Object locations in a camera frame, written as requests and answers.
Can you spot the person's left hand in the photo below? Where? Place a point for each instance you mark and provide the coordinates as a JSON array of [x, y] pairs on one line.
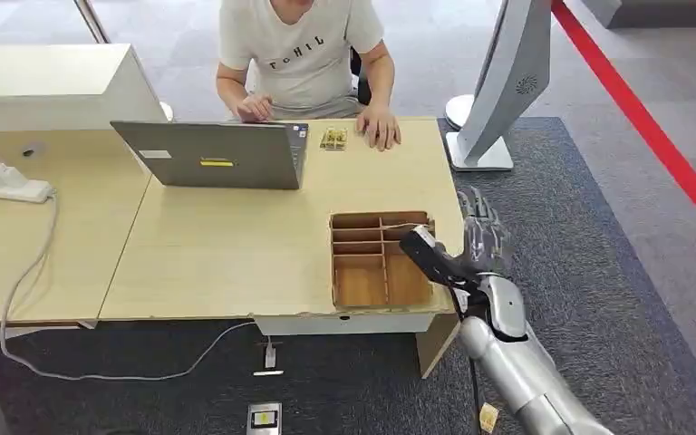
[[379, 127]]

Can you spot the person's right hand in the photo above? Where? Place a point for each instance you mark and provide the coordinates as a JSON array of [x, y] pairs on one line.
[[256, 109]]

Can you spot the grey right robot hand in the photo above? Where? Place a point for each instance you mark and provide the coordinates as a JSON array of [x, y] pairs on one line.
[[486, 240]]

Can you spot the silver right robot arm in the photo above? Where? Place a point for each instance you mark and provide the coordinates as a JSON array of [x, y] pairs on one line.
[[516, 366]]

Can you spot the stack of cards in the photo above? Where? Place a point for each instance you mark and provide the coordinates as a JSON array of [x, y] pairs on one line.
[[333, 139]]

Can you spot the black office chair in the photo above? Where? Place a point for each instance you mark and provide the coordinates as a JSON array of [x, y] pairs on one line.
[[360, 84]]

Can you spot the grey laptop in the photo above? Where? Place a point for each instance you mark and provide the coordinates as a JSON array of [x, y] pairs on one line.
[[222, 156]]

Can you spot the person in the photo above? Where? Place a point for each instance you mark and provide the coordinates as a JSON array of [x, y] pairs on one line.
[[300, 60]]

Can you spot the dark grey carpet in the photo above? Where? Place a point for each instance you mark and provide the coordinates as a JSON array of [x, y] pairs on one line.
[[594, 270]]

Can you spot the wooden compartment box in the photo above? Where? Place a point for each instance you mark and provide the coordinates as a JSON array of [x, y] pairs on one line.
[[360, 279]]

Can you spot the grey standing display kiosk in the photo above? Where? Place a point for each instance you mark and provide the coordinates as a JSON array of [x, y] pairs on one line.
[[504, 78]]

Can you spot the pale wooden desk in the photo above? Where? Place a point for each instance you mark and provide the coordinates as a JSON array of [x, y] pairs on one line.
[[42, 258], [234, 252]]

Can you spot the yellow tag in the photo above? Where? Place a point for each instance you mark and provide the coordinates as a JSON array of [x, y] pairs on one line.
[[489, 418]]

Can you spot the metal pole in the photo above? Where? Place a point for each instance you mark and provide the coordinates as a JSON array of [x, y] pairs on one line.
[[91, 21]]

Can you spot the red floor tape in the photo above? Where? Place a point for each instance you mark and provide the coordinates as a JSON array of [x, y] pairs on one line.
[[642, 120]]

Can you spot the white cabinet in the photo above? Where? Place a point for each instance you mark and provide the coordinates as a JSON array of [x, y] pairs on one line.
[[42, 84]]

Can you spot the white power strip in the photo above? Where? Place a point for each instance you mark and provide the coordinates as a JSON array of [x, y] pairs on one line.
[[6, 183]]

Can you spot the white floor plug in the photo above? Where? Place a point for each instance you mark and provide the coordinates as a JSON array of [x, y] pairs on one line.
[[269, 359]]

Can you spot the metal floor socket box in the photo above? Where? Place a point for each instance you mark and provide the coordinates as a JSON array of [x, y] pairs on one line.
[[264, 419]]

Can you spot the grey plinth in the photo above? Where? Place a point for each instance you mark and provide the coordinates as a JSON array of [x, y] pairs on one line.
[[666, 13]]

